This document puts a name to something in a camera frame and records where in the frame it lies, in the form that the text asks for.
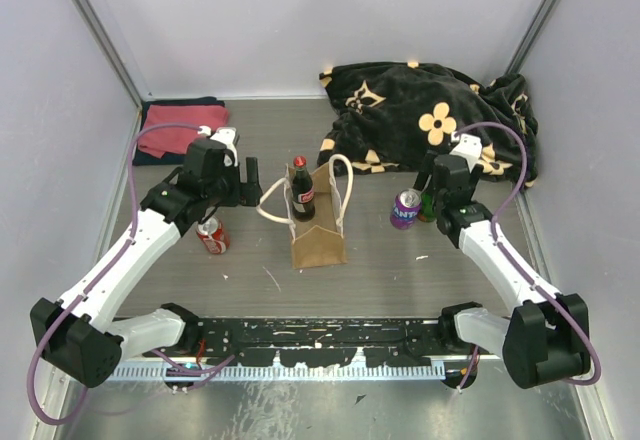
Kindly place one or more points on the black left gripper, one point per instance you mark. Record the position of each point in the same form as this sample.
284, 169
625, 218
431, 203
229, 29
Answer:
245, 194

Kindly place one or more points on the dark cola bottle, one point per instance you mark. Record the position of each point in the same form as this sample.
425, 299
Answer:
302, 190

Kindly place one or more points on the dark navy folded cloth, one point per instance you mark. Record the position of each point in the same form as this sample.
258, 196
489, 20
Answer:
143, 159

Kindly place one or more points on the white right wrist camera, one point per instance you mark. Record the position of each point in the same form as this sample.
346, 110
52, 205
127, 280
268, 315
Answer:
468, 147

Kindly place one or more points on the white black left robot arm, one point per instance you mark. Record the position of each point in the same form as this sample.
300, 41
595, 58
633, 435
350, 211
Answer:
78, 333

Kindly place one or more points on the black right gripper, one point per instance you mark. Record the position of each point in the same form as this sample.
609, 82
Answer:
426, 171

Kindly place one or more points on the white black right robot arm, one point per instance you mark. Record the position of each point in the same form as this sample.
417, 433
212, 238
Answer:
546, 336

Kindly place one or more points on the red soda can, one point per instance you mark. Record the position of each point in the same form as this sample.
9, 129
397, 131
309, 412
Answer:
213, 236

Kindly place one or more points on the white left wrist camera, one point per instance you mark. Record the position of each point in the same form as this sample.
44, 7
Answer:
228, 136

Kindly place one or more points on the brown canvas bag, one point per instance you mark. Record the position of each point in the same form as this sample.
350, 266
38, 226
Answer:
319, 241

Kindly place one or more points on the black floral blanket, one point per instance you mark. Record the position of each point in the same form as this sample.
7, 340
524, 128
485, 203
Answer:
389, 114

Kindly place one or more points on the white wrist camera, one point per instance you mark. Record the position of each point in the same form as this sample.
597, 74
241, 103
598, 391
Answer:
468, 147
228, 136

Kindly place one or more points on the green glass bottle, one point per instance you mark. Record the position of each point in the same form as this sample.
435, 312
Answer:
426, 213

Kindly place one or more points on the purple soda can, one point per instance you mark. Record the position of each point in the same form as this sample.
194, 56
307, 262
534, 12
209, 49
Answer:
407, 205

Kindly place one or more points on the white slotted cable duct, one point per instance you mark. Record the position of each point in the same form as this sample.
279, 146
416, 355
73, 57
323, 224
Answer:
358, 371

